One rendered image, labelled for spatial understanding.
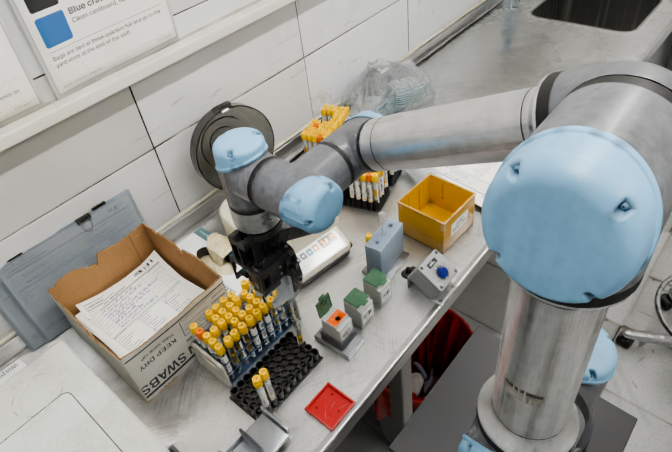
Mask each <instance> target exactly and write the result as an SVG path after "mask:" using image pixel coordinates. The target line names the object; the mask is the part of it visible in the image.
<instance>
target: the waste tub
mask: <svg viewBox="0 0 672 452"><path fill-rule="evenodd" d="M476 194H477V193H475V192H473V191H470V190H468V189H466V188H463V187H461V186H459V185H456V184H454V183H452V182H449V181H447V180H445V179H442V178H440V177H438V176H435V175H433V174H431V173H429V174H428V175H427V176H426V177H425V178H423V179H422V180H421V181H420V182H419V183H418V184H416V185H415V186H414V187H413V188H412V189H411V190H410V191H408V192H407V193H406V194H405V195H404V196H403V197H401V198H400V199H399V200H398V201H397V203H398V218H399V222H401V223H403V234H404V235H406V236H408V237H410V238H412V239H414V240H416V241H418V242H420V243H422V244H424V245H426V246H427V247H429V248H431V249H433V250H437V251H438V252H439V253H441V254H444V253H445V252H446V251H447V250H448V249H449V248H450V247H451V246H452V245H453V244H454V243H455V242H456V241H457V240H458V239H459V238H460V237H461V236H462V235H463V234H464V233H465V232H466V231H467V230H468V229H469V228H470V226H471V225H472V224H473V218H474V206H475V195H476Z"/></svg>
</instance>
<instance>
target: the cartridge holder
mask: <svg viewBox="0 0 672 452"><path fill-rule="evenodd" d="M314 337H315V339H316V340H318V341H319V342H321V343H323V344H324V345H326V346H327V347H329V348H331V349H332V350H334V351H336V352H337V353H339V354H340V355H342V356H344V357H345V358H347V359H349V360H350V359H351V358H352V356H353V355H354V354H355V353H356V351H357V350H358V349H359V348H360V347H361V345H362V344H363V343H364V342H365V337H363V336H361V335H359V334H358V333H357V330H356V328H355V327H354V326H353V329H352V331H351V332H350V333H349V334H348V335H347V337H346V338H345V339H344V340H343V341H342V342H339V341H337V340H336V339H334V338H332V337H331V336H329V335H327V334H326V333H324V332H323V328H322V327H321V328H320V330H319V331H318V332H317V333H316V334H315V335H314Z"/></svg>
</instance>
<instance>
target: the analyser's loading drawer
mask: <svg viewBox="0 0 672 452"><path fill-rule="evenodd" d="M260 409H261V411H262V414H261V415H260V416H259V418H258V419H257V420H256V421H255V422H254V423H253V424H252V425H251V426H250V427H249V428H248V429H247V430H246V431H244V430H242V429H241V428H240V429H239V432H240V434H241V436H240V437H239V438H238V439H237V440H236V441H235V442H234V443H233V444H232V445H231V446H230V447H229V448H228V449H227V451H226V452H276V451H277V450H278V449H279V448H280V447H281V446H282V445H283V443H284V442H285V441H286V440H287V439H289V440H290V441H291V439H292V438H293V437H292V435H291V432H290V429H289V427H288V426H287V425H286V424H285V423H283V422H282V421H281V420H280V419H279V418H277V417H276V416H275V415H274V414H273V413H271V412H270V411H269V410H268V409H266V408H265V407H264V406H263V405H262V406H261V407H260Z"/></svg>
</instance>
